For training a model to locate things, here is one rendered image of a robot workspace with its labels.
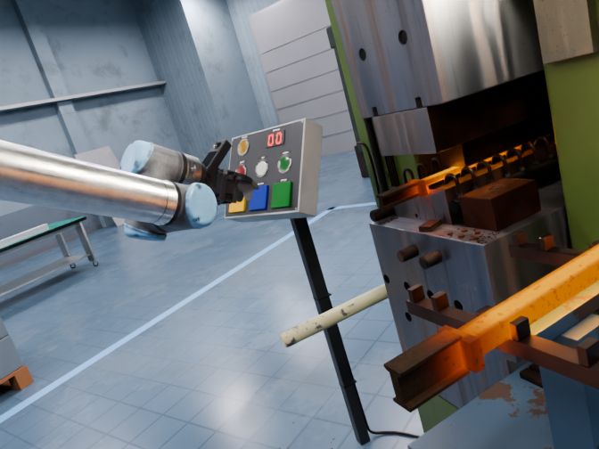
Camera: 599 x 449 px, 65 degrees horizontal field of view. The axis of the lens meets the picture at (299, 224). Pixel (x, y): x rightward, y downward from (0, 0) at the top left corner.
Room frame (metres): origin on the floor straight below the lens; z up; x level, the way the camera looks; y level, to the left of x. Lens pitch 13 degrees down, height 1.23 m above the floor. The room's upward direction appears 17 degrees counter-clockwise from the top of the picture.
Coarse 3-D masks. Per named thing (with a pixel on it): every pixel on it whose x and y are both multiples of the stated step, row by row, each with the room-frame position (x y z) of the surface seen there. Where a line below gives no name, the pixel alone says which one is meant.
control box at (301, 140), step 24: (264, 144) 1.49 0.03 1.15; (288, 144) 1.41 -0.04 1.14; (312, 144) 1.39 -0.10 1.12; (288, 168) 1.37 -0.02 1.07; (312, 168) 1.37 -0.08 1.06; (312, 192) 1.35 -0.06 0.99; (240, 216) 1.47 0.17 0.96; (264, 216) 1.42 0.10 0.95; (288, 216) 1.38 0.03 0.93; (312, 216) 1.35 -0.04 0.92
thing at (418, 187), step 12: (456, 168) 1.02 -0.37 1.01; (408, 180) 1.02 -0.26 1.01; (420, 180) 0.99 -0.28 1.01; (432, 180) 1.00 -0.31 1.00; (384, 192) 0.98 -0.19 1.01; (396, 192) 0.96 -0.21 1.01; (408, 192) 0.98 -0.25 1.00; (420, 192) 0.98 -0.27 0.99; (384, 204) 0.96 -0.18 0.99; (396, 204) 0.96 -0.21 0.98
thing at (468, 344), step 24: (576, 264) 0.52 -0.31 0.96; (528, 288) 0.50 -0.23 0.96; (552, 288) 0.48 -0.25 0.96; (576, 288) 0.49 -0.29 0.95; (504, 312) 0.46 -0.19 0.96; (528, 312) 0.46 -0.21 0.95; (432, 336) 0.44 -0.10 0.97; (456, 336) 0.43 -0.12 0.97; (480, 336) 0.43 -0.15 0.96; (504, 336) 0.44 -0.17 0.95; (408, 360) 0.41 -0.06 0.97; (432, 360) 0.42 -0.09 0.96; (456, 360) 0.43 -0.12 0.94; (480, 360) 0.42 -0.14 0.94; (408, 384) 0.40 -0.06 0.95; (432, 384) 0.41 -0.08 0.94; (408, 408) 0.39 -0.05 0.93
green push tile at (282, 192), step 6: (276, 186) 1.38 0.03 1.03; (282, 186) 1.36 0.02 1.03; (288, 186) 1.34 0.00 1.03; (276, 192) 1.37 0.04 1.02; (282, 192) 1.35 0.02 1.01; (288, 192) 1.33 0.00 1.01; (276, 198) 1.36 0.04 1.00; (282, 198) 1.35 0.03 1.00; (288, 198) 1.33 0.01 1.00; (276, 204) 1.35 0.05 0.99; (282, 204) 1.34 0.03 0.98; (288, 204) 1.32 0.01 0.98
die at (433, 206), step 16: (544, 144) 1.07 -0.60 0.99; (496, 160) 1.05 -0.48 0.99; (512, 160) 1.01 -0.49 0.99; (528, 160) 1.02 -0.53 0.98; (464, 176) 0.99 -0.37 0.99; (480, 176) 0.97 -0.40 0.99; (496, 176) 0.98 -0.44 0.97; (544, 176) 1.03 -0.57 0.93; (432, 192) 0.97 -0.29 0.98; (448, 192) 0.94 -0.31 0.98; (464, 192) 0.95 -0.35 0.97; (400, 208) 1.09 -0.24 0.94; (416, 208) 1.03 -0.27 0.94; (432, 208) 0.98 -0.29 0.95; (448, 208) 0.93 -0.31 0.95
